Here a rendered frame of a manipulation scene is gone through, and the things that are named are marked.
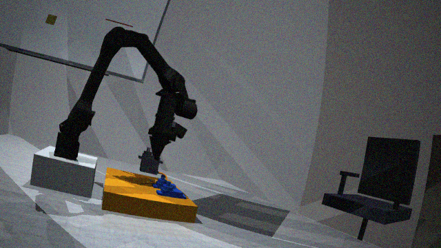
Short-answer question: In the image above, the orange flat block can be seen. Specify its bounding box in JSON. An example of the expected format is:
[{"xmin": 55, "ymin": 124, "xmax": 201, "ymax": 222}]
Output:
[{"xmin": 102, "ymin": 167, "xmax": 198, "ymax": 223}]

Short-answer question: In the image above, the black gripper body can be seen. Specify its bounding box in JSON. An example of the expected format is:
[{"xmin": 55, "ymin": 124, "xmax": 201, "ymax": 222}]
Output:
[{"xmin": 148, "ymin": 110, "xmax": 176, "ymax": 141}]

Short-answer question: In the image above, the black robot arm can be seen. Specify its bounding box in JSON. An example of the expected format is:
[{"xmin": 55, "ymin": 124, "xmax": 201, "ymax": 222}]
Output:
[{"xmin": 54, "ymin": 27, "xmax": 197, "ymax": 160}]

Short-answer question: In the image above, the grey micro servo with orange cable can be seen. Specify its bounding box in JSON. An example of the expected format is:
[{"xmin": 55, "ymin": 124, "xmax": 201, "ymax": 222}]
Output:
[{"xmin": 139, "ymin": 147, "xmax": 167, "ymax": 184}]

